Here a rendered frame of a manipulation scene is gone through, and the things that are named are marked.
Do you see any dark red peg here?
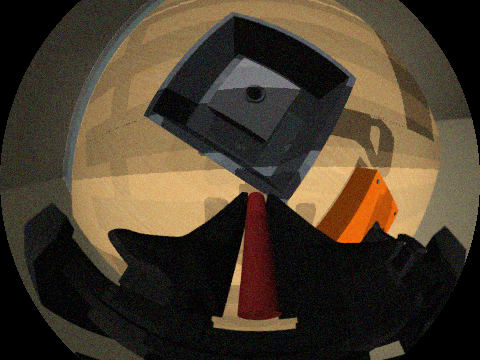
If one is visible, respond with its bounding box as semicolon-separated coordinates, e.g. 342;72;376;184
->
237;192;281;320

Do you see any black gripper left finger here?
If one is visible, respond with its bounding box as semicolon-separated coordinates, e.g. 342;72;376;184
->
108;192;248;317

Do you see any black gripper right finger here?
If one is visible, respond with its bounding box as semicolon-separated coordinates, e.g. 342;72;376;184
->
267;193;404;320

